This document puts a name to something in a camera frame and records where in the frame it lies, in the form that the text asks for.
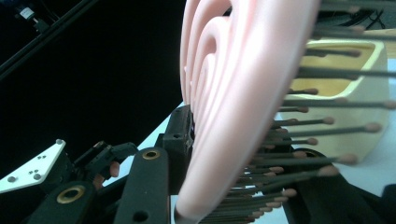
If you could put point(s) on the beige square cup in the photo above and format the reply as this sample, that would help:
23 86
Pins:
358 143

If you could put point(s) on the metal rail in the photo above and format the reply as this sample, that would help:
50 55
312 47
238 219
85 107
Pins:
40 39

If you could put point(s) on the small camera on stand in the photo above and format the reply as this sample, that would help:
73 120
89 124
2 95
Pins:
26 13

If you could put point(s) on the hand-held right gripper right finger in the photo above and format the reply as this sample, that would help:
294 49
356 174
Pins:
330 202

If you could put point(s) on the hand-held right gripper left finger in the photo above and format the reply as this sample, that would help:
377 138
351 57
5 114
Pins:
179 137

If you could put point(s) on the pink hairbrush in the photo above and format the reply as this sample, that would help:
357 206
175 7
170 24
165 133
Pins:
236 93

